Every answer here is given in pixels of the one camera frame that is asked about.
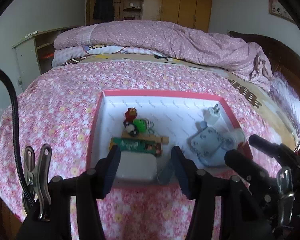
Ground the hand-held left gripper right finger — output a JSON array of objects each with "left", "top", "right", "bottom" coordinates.
[{"left": 171, "top": 145, "right": 275, "bottom": 240}]

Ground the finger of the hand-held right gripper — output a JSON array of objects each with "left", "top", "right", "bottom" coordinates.
[
  {"left": 224, "top": 149, "right": 273, "bottom": 193},
  {"left": 249, "top": 134, "right": 300, "bottom": 170}
]

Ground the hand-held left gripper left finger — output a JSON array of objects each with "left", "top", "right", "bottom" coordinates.
[{"left": 49, "top": 144, "right": 122, "bottom": 240}]

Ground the white rounded plastic case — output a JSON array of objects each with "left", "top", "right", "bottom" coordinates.
[{"left": 114, "top": 151, "right": 157, "bottom": 182}]

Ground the white bottle orange label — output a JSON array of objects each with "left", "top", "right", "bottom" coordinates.
[{"left": 224, "top": 129, "right": 245, "bottom": 150}]

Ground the green printed lighter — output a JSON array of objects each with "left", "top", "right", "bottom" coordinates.
[{"left": 109, "top": 137, "right": 163, "bottom": 157}]

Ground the notched wooden block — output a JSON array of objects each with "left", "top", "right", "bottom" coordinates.
[{"left": 121, "top": 132, "right": 170, "bottom": 144}]

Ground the green striped toy figure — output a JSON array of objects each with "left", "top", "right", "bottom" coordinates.
[{"left": 123, "top": 118, "right": 154, "bottom": 137}]

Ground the white charger plug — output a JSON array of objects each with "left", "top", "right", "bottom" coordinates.
[{"left": 202, "top": 102, "right": 222, "bottom": 125}]

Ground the pink shallow cardboard box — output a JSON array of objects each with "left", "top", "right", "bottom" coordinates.
[{"left": 86, "top": 89, "right": 253, "bottom": 188}]

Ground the metal spring clip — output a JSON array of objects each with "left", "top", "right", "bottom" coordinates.
[
  {"left": 22, "top": 144, "right": 53, "bottom": 222},
  {"left": 276, "top": 166, "right": 295, "bottom": 227}
]

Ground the purple pillow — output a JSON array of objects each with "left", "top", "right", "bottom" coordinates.
[{"left": 270, "top": 71, "right": 300, "bottom": 130}]

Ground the pink floral bedsheet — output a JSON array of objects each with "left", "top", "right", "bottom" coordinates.
[{"left": 0, "top": 60, "right": 300, "bottom": 240}]

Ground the dark wooden headboard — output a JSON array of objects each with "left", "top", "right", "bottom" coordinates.
[{"left": 229, "top": 31, "right": 300, "bottom": 98}]

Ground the cartoon printed blanket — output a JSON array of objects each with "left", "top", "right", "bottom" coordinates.
[{"left": 51, "top": 44, "right": 300, "bottom": 130}]

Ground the pink quilt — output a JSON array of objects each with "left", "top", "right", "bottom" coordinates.
[{"left": 54, "top": 20, "right": 274, "bottom": 92}]

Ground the white bedside cabinet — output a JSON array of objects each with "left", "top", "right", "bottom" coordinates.
[{"left": 12, "top": 26, "right": 78, "bottom": 95}]

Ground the dark hanging coat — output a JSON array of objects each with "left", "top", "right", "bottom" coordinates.
[{"left": 93, "top": 0, "right": 115, "bottom": 20}]

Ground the wooden wardrobe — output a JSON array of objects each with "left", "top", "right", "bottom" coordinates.
[{"left": 80, "top": 0, "right": 213, "bottom": 33}]

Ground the black cable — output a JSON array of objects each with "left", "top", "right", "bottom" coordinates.
[{"left": 0, "top": 65, "right": 34, "bottom": 205}]

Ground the framed wall picture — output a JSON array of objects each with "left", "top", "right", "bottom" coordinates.
[{"left": 269, "top": 0, "right": 297, "bottom": 24}]

